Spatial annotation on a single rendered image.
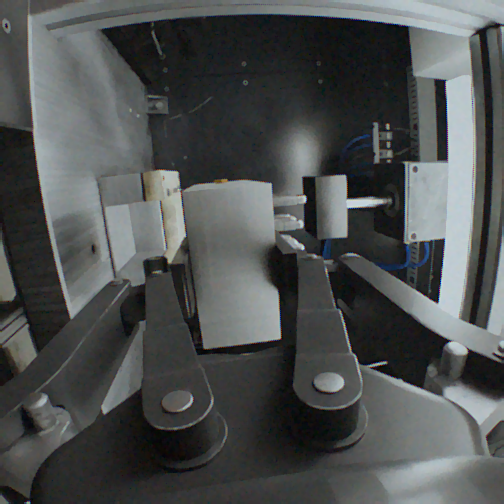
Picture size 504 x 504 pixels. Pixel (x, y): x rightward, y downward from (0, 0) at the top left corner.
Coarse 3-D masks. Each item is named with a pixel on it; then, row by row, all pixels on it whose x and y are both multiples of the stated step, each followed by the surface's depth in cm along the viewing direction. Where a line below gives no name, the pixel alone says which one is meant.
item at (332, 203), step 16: (304, 176) 44; (320, 176) 39; (336, 176) 39; (304, 192) 45; (320, 192) 39; (336, 192) 39; (304, 208) 45; (320, 208) 40; (336, 208) 40; (352, 208) 43; (368, 208) 43; (304, 224) 46; (320, 224) 40; (336, 224) 40
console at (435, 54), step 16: (416, 32) 39; (432, 32) 36; (416, 48) 40; (432, 48) 37; (448, 48) 34; (464, 48) 31; (416, 64) 41; (432, 64) 38; (448, 64) 36; (464, 64) 35
